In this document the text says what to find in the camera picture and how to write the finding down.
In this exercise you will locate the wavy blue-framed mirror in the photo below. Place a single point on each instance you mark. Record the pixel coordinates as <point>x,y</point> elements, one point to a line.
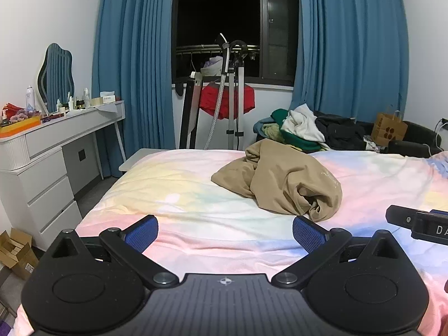
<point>57,73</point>

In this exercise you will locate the white tissue box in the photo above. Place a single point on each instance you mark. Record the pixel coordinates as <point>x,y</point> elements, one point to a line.
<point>107,98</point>

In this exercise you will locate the black garment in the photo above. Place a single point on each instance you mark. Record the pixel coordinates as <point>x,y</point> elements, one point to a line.
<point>341,131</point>

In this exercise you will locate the white garment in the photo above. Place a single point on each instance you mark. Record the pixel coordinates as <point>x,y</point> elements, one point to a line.
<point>302,122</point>

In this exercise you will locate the blue curtain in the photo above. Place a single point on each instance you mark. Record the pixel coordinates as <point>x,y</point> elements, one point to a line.
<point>350,42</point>
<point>133,59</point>

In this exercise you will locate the white spray bottle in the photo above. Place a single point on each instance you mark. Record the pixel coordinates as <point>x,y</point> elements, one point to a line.
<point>30,98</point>

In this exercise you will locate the white dressing table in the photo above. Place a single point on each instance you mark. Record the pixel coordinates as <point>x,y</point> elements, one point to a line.
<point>45,168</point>

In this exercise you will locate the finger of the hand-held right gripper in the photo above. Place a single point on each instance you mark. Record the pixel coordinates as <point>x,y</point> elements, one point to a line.
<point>400,214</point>

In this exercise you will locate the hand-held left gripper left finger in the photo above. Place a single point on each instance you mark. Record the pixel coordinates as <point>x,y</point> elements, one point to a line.
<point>143,232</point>

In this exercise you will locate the small white bottle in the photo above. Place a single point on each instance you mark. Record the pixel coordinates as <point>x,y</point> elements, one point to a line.
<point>70,102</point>
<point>86,98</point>

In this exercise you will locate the tan sweatshirt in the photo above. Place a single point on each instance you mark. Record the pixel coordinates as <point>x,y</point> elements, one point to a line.
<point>280,178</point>

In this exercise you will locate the dark window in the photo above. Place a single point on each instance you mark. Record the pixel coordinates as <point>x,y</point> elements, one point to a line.
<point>210,14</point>

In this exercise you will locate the orange box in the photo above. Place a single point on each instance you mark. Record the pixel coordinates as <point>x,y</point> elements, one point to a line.
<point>19,127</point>

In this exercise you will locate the brown paper bag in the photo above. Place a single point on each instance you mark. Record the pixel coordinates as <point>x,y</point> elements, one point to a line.
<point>388,129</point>

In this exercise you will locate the white hanging cloth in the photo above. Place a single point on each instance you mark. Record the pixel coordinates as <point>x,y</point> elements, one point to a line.
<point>211,64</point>

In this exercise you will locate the garment steamer stand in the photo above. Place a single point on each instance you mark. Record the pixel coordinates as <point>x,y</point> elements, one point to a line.
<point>231,87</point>

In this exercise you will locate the red cloth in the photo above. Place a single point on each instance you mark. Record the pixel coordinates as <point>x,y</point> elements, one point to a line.
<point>210,99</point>

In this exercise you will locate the cardboard box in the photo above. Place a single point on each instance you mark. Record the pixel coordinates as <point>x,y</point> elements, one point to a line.
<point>17,255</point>

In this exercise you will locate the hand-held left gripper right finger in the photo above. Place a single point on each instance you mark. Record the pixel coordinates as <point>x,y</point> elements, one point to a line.
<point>308,232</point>

